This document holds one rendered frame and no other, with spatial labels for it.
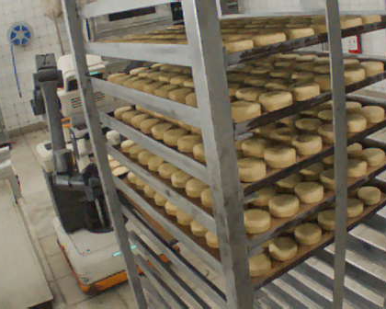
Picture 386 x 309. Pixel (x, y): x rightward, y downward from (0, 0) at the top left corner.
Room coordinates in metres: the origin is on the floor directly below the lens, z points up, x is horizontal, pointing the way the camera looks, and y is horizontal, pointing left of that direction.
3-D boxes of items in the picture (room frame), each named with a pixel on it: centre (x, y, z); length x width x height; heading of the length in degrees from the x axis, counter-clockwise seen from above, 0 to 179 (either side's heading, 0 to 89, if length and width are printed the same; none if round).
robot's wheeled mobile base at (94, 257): (2.16, 0.62, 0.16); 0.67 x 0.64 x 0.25; 28
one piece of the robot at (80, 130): (1.89, 0.48, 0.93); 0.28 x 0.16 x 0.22; 118
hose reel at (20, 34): (5.72, 2.29, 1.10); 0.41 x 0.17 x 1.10; 118
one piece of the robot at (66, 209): (2.24, 0.66, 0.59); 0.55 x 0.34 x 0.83; 118
